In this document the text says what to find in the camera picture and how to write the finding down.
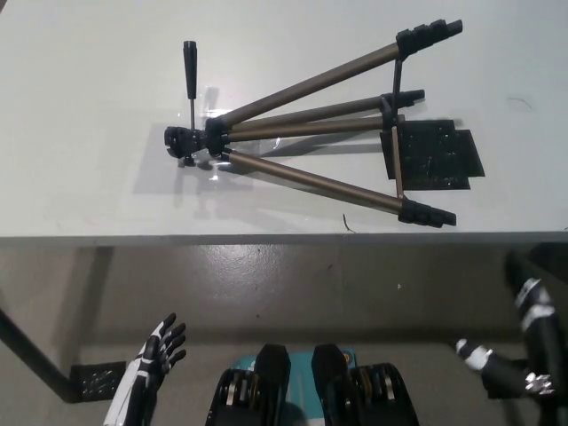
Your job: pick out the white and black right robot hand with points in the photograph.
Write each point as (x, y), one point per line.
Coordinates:
(510, 377)

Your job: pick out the black perforated floor plate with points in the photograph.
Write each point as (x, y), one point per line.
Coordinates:
(95, 379)

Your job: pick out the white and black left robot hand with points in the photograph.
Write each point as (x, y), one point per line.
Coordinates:
(160, 350)

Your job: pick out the black tape patch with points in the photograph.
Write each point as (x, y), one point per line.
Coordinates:
(435, 155)

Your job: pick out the bronze and black camera tripod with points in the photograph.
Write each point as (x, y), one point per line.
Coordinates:
(310, 177)

